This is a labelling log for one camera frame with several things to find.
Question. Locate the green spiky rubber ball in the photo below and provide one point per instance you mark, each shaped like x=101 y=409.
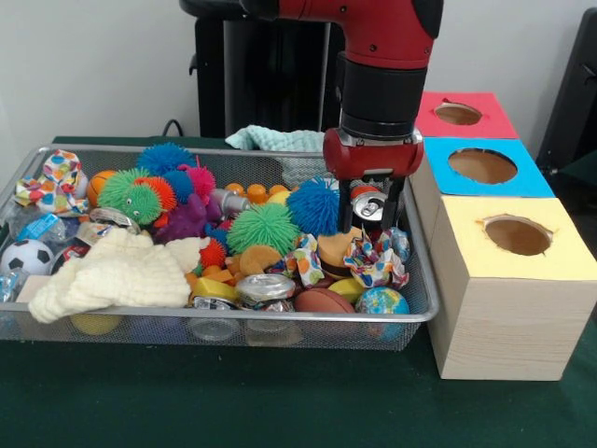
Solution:
x=263 y=228

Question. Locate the crushed red drink can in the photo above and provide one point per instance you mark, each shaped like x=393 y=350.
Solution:
x=368 y=207

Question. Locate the green fuzzy caterpillar toy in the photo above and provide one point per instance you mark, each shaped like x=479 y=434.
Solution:
x=135 y=196

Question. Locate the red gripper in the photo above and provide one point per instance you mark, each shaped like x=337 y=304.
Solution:
x=373 y=158

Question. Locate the mint green cloth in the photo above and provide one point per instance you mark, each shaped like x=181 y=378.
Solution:
x=280 y=137

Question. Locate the cream yellow cloth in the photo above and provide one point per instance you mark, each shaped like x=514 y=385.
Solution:
x=126 y=275

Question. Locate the brown toy football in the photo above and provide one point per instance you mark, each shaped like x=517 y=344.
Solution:
x=322 y=301

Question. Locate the black stand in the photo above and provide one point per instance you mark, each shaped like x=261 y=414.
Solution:
x=573 y=93

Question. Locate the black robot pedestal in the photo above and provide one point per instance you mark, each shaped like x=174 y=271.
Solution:
x=270 y=79

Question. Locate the shallow mesh bin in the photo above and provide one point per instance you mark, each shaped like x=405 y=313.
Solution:
x=326 y=333

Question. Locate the black and white soccer ball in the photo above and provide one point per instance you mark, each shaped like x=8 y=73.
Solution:
x=25 y=256

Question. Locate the wooden box with three holes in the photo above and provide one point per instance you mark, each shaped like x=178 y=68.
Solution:
x=503 y=326

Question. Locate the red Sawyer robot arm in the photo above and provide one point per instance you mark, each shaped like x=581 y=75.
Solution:
x=387 y=32

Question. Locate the globe print ball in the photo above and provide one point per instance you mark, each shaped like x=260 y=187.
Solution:
x=382 y=301

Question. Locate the blue spiky rubber ball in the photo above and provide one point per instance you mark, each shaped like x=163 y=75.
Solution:
x=312 y=205

